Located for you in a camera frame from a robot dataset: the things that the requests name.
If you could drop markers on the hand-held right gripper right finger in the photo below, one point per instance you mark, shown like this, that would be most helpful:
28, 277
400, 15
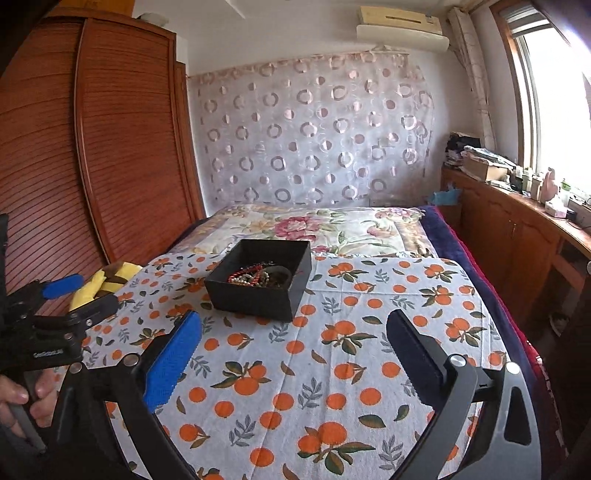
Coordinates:
415, 357

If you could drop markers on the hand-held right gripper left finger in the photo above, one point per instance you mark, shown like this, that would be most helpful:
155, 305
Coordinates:
175, 360

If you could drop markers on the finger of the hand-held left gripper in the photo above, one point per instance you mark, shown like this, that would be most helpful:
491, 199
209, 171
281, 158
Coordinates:
64, 285
94, 308

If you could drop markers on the black jewelry box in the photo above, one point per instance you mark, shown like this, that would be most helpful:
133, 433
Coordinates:
249, 300

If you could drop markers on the person's left hand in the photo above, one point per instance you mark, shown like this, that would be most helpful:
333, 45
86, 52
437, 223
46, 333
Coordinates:
44, 397

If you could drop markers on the yellow striped cloth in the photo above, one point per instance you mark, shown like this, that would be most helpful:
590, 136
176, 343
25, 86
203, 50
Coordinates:
99, 286

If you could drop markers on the orange print bedsheet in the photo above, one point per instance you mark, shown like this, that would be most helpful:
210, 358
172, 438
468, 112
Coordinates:
323, 369

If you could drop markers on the wooden wardrobe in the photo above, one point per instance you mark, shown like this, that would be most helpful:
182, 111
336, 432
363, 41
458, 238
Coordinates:
129, 161

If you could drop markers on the wooden cabinet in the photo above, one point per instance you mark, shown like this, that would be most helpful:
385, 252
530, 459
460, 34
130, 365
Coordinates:
508, 230

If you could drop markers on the teal plastic bag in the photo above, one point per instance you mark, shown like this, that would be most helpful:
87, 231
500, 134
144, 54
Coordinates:
443, 197

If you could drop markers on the floral quilt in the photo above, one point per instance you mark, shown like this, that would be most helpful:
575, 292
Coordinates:
286, 226

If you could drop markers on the cardboard box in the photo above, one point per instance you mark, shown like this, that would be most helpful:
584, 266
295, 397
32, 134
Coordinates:
485, 170

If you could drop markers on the white tissue box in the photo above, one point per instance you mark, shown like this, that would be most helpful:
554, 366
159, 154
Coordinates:
555, 209

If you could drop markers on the pile of papers and clothes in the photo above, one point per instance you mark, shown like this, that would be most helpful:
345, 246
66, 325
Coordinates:
466, 147

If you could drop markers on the pink figurine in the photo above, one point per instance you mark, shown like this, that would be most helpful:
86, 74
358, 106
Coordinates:
550, 184

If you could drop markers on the circle pattern lace cloth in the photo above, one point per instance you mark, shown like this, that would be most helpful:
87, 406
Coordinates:
300, 138

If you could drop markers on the window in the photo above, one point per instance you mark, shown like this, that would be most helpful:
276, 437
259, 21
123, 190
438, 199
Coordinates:
554, 115

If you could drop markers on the pale window curtain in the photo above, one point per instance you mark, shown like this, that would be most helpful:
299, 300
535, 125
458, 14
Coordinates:
475, 83

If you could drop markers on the white air conditioner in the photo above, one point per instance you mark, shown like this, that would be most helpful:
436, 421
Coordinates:
401, 32

